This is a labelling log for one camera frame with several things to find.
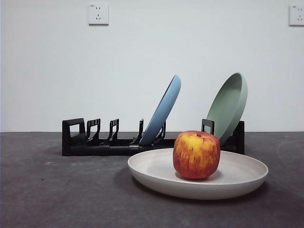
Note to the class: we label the pale beige round plate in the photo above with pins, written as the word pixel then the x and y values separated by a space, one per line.
pixel 154 166

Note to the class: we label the red yellow apple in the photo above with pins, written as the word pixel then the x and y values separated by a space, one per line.
pixel 197 154

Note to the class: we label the blue round plate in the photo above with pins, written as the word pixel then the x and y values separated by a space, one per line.
pixel 162 111

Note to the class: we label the black plate rack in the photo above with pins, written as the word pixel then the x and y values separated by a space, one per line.
pixel 95 149

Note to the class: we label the green round plate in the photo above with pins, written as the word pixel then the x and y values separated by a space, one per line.
pixel 226 107

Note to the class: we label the white wall socket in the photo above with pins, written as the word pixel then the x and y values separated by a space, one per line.
pixel 98 14
pixel 297 15

